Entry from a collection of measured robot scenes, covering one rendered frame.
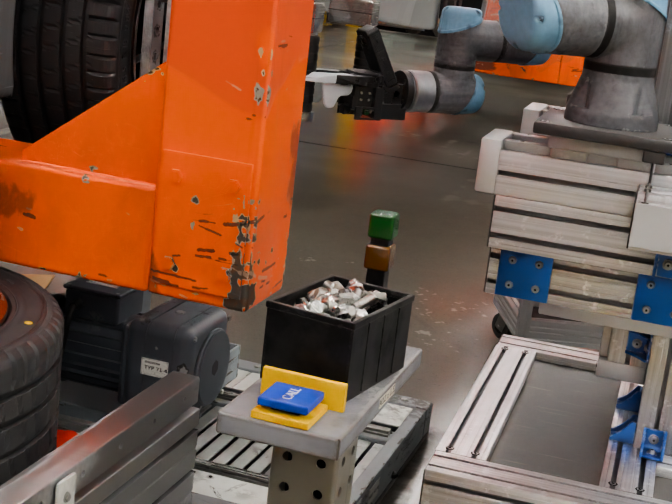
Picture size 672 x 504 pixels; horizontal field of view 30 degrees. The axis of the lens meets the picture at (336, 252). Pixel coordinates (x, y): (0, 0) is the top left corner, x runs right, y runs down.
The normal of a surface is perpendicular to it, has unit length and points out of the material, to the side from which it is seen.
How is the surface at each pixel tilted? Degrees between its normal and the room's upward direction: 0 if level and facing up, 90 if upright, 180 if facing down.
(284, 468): 90
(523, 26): 95
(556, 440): 0
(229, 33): 90
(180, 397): 90
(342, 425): 0
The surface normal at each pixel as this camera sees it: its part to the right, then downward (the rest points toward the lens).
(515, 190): -0.28, 0.21
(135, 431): 0.94, 0.18
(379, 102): 0.44, 0.27
